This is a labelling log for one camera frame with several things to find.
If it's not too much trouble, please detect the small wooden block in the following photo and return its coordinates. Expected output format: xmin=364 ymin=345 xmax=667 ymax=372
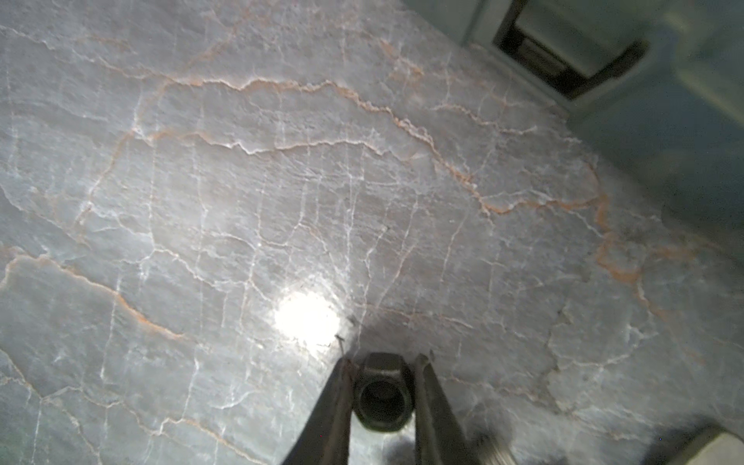
xmin=668 ymin=428 xmax=744 ymax=465

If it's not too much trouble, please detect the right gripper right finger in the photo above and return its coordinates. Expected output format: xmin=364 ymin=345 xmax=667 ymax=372
xmin=413 ymin=355 xmax=477 ymax=465

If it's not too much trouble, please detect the green compartment organizer box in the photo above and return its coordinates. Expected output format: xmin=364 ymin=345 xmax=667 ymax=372
xmin=411 ymin=1 xmax=743 ymax=256

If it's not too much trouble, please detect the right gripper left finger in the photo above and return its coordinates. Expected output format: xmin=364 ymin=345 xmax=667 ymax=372
xmin=283 ymin=358 xmax=357 ymax=465

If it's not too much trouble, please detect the black hex nut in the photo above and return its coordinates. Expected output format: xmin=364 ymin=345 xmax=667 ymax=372
xmin=354 ymin=353 xmax=415 ymax=433

